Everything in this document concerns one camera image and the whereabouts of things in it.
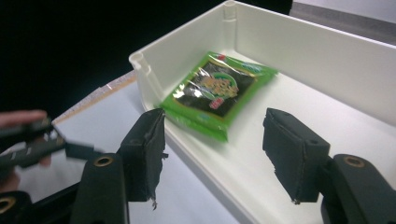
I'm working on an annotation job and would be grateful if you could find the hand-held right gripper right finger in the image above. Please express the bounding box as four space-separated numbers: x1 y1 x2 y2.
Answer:
262 107 332 205

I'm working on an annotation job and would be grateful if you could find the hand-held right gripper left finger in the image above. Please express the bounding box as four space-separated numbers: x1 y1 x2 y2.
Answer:
117 107 169 210

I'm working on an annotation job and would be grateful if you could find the green snack packet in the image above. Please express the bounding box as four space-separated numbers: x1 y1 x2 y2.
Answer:
159 50 279 143

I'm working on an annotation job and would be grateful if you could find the white plastic bin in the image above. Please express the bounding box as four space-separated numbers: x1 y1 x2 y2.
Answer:
128 0 396 224

